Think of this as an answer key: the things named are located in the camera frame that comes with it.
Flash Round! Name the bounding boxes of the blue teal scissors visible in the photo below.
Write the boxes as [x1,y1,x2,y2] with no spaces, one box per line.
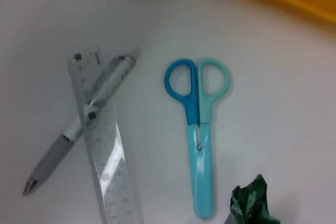
[164,57,232,219]

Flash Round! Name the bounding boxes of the clear plastic ruler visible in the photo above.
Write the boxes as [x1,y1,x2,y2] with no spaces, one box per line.
[67,46,144,224]

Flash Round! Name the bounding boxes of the grey white ballpoint pen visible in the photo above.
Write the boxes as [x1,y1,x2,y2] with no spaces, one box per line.
[22,47,141,196]

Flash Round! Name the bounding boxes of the green plastic wrapper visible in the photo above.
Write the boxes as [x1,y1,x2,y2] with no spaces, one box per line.
[229,174,281,224]

